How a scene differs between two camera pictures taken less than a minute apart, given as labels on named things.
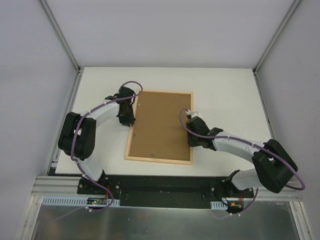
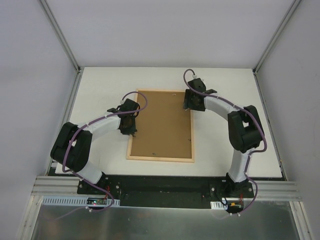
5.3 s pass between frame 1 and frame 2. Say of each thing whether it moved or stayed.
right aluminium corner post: stayed
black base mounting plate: stayed
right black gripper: moved
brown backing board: stayed
